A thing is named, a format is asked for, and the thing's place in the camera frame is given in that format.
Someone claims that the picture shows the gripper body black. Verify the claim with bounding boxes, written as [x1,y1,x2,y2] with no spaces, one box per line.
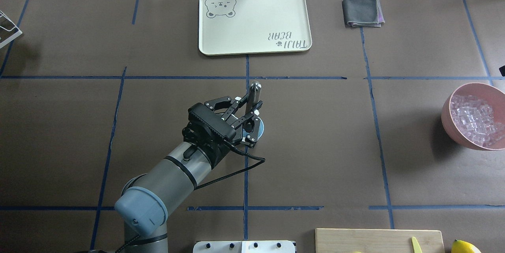
[182,120,232,169]

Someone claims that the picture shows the clear ice cubes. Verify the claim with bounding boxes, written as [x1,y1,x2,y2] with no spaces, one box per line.
[450,95,505,147]

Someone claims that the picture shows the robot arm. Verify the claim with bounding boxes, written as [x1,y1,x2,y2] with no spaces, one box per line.
[114,90,265,253]

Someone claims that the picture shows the light blue paper cup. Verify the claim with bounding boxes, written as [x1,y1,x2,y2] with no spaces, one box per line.
[242,115,264,148]

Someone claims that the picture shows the cream bear tray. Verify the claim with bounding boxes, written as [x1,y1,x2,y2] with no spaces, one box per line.
[198,0,312,56]

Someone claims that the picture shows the wooden cutting board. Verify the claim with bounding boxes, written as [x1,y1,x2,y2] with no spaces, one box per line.
[314,228,445,253]

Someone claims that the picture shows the grey folded cloth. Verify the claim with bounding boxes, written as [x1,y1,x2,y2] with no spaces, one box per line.
[342,0,385,28]

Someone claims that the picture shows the yellow plastic knife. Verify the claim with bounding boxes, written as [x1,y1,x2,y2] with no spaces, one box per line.
[411,236,423,253]

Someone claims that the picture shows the upper yellow lemon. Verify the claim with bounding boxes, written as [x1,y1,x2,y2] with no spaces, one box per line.
[451,239,481,253]

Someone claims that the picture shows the pink bowl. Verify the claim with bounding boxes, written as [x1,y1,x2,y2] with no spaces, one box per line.
[441,82,505,151]

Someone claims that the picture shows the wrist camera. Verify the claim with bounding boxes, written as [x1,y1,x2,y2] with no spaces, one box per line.
[188,103,236,142]

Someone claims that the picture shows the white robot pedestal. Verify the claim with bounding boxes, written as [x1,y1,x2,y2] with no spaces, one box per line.
[193,240,297,253]

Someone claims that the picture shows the white wire cup rack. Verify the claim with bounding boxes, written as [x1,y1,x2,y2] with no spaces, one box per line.
[0,11,23,49]

